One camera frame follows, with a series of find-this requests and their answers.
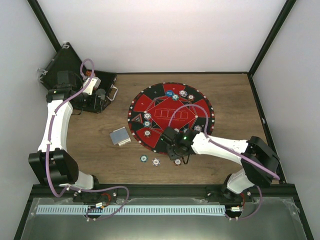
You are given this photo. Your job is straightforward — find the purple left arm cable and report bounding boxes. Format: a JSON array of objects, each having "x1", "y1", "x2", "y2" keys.
[{"x1": 44, "y1": 58, "x2": 130, "y2": 222}]

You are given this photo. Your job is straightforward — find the red chips seat seven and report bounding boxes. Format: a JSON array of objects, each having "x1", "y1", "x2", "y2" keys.
[{"x1": 187, "y1": 94, "x2": 195, "y2": 102}]

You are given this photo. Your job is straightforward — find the blue small blind button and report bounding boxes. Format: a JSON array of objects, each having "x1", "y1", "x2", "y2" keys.
[{"x1": 165, "y1": 90, "x2": 174, "y2": 97}]

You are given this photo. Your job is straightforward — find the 50 chips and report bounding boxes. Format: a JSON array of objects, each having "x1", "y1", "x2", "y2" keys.
[
  {"x1": 143, "y1": 120, "x2": 151, "y2": 128},
  {"x1": 172, "y1": 94, "x2": 179, "y2": 101}
]

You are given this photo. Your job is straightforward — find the blue orange 10 chip stack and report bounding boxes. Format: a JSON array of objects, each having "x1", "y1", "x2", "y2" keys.
[{"x1": 152, "y1": 158, "x2": 161, "y2": 167}]

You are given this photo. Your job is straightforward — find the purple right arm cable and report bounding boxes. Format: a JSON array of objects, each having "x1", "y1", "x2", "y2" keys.
[{"x1": 167, "y1": 104, "x2": 281, "y2": 221}]

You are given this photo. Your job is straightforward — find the round red black poker mat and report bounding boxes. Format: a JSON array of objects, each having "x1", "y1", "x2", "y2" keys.
[{"x1": 127, "y1": 82, "x2": 215, "y2": 154}]

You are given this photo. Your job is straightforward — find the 10 chips mat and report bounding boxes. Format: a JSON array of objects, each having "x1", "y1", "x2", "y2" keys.
[{"x1": 194, "y1": 125, "x2": 202, "y2": 132}]

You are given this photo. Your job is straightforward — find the red chips seat two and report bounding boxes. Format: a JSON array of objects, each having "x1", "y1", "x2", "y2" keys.
[{"x1": 144, "y1": 130, "x2": 151, "y2": 138}]

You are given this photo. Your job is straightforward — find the light blue slotted strip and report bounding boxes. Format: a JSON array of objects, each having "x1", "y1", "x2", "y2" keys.
[{"x1": 36, "y1": 204, "x2": 226, "y2": 216}]

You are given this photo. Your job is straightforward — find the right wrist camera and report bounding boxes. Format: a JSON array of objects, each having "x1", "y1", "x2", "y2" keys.
[{"x1": 160, "y1": 126, "x2": 179, "y2": 145}]

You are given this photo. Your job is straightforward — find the black poker chip case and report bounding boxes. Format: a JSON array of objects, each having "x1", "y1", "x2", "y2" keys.
[{"x1": 39, "y1": 42, "x2": 118, "y2": 113}]

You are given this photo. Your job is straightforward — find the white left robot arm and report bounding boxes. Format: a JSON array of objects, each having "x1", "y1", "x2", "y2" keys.
[{"x1": 28, "y1": 76, "x2": 105, "y2": 202}]

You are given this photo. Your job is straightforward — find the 10 chips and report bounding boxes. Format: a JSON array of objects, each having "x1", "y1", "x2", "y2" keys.
[
  {"x1": 179, "y1": 90, "x2": 188, "y2": 98},
  {"x1": 143, "y1": 113, "x2": 151, "y2": 120}
]

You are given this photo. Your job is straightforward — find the blue green 50 chip stack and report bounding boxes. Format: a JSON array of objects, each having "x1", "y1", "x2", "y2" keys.
[{"x1": 140, "y1": 155, "x2": 148, "y2": 163}]

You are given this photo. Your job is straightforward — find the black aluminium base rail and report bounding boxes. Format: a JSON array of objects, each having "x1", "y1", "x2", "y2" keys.
[{"x1": 28, "y1": 184, "x2": 299, "y2": 204}]

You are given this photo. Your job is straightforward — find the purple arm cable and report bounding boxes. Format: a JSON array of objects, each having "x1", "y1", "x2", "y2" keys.
[
  {"x1": 44, "y1": 58, "x2": 130, "y2": 222},
  {"x1": 167, "y1": 104, "x2": 281, "y2": 221}
]

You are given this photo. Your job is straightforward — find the white card box tray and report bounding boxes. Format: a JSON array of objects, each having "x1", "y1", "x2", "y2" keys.
[{"x1": 118, "y1": 138, "x2": 131, "y2": 147}]

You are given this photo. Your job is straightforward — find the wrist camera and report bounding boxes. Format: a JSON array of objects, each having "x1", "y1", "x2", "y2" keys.
[
  {"x1": 160, "y1": 126, "x2": 179, "y2": 145},
  {"x1": 57, "y1": 70, "x2": 77, "y2": 90}
]

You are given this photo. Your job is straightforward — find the red orange chip row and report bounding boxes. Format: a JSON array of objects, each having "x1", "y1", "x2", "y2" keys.
[{"x1": 85, "y1": 70, "x2": 92, "y2": 77}]

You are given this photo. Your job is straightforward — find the red brown chip stack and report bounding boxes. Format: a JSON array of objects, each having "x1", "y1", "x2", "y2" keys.
[{"x1": 174, "y1": 159, "x2": 182, "y2": 166}]

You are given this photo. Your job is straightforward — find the chrome case handle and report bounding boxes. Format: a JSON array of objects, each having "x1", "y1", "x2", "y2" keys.
[{"x1": 108, "y1": 84, "x2": 119, "y2": 102}]

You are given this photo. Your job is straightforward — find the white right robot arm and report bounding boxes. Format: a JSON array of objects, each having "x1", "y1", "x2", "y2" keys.
[{"x1": 160, "y1": 127, "x2": 280, "y2": 202}]

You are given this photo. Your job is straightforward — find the triangular all in button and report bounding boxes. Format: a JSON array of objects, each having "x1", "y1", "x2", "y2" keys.
[{"x1": 131, "y1": 113, "x2": 143, "y2": 123}]

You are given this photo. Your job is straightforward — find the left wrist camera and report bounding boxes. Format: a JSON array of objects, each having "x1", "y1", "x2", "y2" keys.
[{"x1": 57, "y1": 70, "x2": 77, "y2": 90}]

